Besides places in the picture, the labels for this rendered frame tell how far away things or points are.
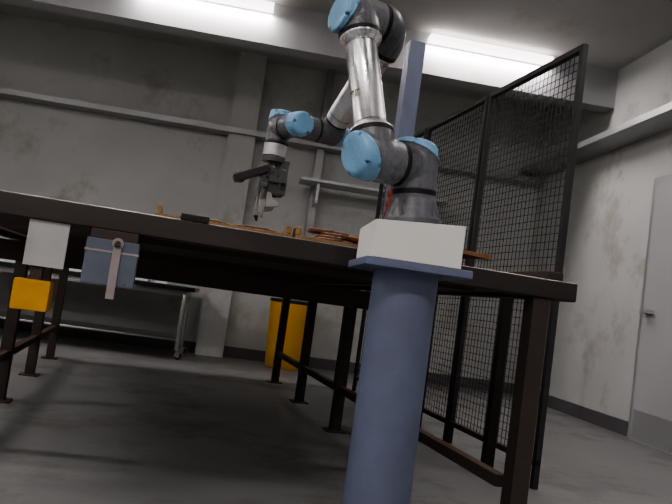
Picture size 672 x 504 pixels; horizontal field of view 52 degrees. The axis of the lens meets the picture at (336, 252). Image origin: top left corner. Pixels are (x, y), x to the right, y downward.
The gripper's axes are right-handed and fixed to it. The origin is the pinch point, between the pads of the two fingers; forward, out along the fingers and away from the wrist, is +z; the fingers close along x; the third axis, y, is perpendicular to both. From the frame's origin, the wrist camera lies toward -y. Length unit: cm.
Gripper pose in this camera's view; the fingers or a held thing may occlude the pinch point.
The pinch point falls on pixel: (256, 219)
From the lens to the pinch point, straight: 219.5
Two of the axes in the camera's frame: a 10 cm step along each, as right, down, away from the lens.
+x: -2.2, 0.4, 9.7
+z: -1.6, 9.8, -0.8
